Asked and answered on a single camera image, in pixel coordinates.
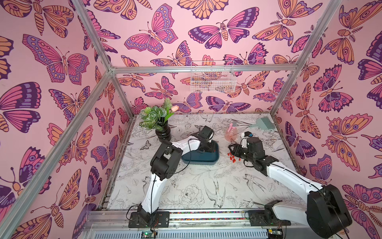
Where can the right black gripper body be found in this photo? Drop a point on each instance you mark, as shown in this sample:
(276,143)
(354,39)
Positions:
(238,150)

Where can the teal plastic storage box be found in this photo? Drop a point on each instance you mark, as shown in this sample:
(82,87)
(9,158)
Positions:
(200,157)

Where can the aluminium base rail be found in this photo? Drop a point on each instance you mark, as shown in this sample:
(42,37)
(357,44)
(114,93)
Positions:
(192,224)

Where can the green dustpan brush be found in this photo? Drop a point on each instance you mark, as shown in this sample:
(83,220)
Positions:
(264,123)

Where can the green plant in black vase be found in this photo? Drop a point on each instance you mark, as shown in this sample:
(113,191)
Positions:
(156,118)

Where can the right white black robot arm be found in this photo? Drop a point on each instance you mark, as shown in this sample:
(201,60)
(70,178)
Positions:
(325,211)

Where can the white wire basket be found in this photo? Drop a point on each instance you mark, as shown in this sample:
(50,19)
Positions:
(212,79)

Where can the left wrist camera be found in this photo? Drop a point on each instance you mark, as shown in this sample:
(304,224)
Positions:
(206,133)

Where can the pink spray bottle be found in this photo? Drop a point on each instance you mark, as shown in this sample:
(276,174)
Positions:
(231,132)

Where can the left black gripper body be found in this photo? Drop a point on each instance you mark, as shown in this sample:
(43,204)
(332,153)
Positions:
(209,147)

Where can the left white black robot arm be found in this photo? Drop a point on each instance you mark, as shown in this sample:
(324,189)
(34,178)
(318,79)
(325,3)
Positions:
(164,164)

